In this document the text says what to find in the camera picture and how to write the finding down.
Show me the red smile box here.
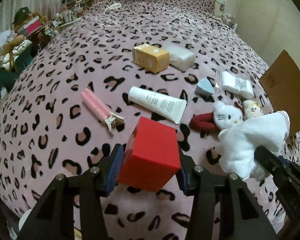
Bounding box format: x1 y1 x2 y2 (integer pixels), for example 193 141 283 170
117 116 180 192

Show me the pink hair clip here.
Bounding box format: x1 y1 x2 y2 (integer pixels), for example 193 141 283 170
81 88 125 134

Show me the white cloth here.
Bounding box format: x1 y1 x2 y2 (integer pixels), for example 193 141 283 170
216 111 290 181

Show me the white cream tube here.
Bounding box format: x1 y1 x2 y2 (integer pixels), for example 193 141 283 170
128 86 187 125

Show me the Hello Kitty plush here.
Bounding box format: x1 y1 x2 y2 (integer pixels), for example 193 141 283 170
189 101 244 132

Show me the pineapple kitty plush pouch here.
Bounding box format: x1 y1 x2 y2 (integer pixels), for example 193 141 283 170
243 100 263 120

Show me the blue triangular sponge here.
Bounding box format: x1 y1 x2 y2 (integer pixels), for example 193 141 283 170
195 77 215 96

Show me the white cotton pads bag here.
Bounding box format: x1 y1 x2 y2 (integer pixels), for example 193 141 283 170
216 70 254 100

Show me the yellow cardboard box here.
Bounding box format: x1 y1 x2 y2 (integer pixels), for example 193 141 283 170
132 44 170 74

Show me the clear plastic pack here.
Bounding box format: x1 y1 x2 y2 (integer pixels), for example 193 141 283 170
163 43 196 71

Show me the brown cardboard box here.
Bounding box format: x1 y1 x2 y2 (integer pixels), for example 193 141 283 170
259 50 300 135

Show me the leopard print pink blanket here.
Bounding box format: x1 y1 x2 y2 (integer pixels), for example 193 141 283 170
0 0 300 240

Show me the brown teddy bear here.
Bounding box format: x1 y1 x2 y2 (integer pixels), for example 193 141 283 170
0 35 26 58

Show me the pink and white box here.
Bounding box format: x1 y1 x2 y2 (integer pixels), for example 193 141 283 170
17 16 42 36

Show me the white item on bed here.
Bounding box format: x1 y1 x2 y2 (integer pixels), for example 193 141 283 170
105 2 122 11

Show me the right nightstand with bottles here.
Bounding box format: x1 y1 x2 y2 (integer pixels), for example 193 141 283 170
216 14 237 32

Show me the cluttered left nightstand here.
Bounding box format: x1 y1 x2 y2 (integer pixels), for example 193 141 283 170
52 0 96 33

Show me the green cap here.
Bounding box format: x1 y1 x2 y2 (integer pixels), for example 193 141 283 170
13 7 32 24

